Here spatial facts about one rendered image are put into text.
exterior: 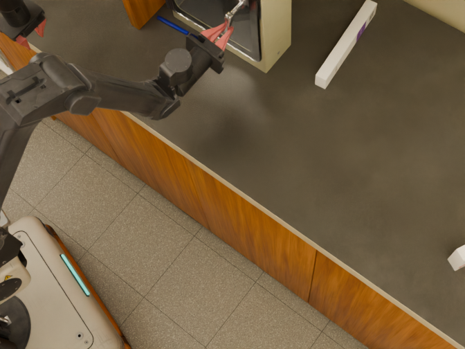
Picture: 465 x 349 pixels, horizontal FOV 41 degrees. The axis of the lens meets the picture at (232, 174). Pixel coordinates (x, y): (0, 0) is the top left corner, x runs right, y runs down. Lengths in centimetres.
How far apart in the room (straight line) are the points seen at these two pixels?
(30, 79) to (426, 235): 93
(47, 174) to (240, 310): 100
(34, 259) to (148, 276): 44
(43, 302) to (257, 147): 103
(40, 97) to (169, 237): 155
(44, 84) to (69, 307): 129
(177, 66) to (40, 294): 117
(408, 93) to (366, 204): 32
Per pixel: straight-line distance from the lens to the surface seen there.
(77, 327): 218
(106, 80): 115
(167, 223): 250
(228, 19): 142
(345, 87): 162
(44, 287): 225
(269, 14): 147
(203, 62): 141
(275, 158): 152
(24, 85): 102
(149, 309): 242
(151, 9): 177
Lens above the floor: 233
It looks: 66 degrees down
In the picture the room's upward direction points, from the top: 11 degrees counter-clockwise
